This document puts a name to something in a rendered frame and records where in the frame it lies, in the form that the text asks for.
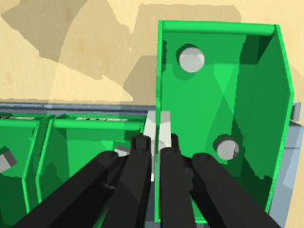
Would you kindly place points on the green bin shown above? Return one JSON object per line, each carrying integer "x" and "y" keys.
{"x": 244, "y": 91}
{"x": 67, "y": 149}
{"x": 16, "y": 136}

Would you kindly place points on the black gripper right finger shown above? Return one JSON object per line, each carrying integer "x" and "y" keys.
{"x": 227, "y": 203}

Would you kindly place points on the grey disc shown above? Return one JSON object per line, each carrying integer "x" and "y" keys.
{"x": 227, "y": 148}
{"x": 191, "y": 59}

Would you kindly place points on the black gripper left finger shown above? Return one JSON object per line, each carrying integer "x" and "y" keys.
{"x": 82, "y": 199}

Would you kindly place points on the small white block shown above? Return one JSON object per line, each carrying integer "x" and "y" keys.
{"x": 123, "y": 151}

